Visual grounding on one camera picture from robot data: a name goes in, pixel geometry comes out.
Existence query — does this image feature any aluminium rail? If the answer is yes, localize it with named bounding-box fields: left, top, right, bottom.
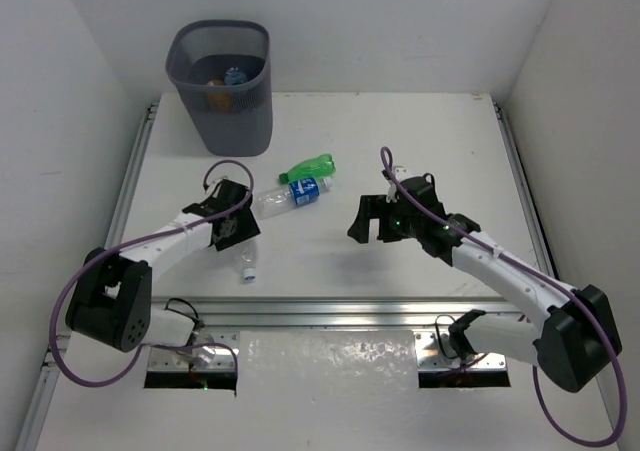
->
left=493, top=101, right=558, bottom=278
left=15, top=101, right=159, bottom=450
left=152, top=297, right=521, bottom=330

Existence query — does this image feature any clear crushed bottle white cap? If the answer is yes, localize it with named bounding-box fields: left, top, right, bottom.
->
left=236, top=239, right=258, bottom=284

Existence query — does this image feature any grey mesh waste bin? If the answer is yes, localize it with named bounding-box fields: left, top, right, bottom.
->
left=165, top=19, right=273, bottom=157

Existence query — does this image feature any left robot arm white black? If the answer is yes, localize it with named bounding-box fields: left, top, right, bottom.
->
left=65, top=179, right=260, bottom=352

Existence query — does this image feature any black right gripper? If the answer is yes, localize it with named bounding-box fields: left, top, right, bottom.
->
left=348, top=193, right=422, bottom=242

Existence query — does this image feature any orange juice bottle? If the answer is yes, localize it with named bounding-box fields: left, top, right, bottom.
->
left=206, top=79, right=233, bottom=114

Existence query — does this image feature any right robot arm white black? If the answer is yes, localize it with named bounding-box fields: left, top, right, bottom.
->
left=347, top=174, right=622, bottom=393

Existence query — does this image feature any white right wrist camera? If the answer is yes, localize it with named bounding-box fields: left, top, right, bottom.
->
left=386, top=165, right=414, bottom=203

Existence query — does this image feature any aluminium front rail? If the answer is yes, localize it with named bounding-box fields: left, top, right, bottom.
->
left=152, top=297, right=521, bottom=330

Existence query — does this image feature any aluminium left side rail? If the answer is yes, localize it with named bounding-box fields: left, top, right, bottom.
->
left=15, top=101, right=159, bottom=450

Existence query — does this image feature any aluminium right side rail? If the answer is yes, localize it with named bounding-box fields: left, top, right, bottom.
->
left=493, top=101, right=558, bottom=278

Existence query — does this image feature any clear bottle dark blue label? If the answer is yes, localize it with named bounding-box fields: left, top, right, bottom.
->
left=252, top=177, right=333, bottom=220

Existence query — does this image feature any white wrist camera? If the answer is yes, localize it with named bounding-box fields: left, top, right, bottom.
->
left=204, top=177, right=228, bottom=197
left=386, top=165, right=414, bottom=203

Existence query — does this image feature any green plastic bottle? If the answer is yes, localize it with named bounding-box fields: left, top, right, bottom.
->
left=278, top=153, right=336, bottom=184

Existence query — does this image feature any small bottle light blue label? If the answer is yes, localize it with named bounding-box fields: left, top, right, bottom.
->
left=223, top=67, right=248, bottom=86

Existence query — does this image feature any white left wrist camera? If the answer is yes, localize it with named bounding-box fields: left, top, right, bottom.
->
left=204, top=177, right=228, bottom=197

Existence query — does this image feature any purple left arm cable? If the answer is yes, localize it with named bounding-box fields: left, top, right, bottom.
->
left=52, top=159, right=256, bottom=387

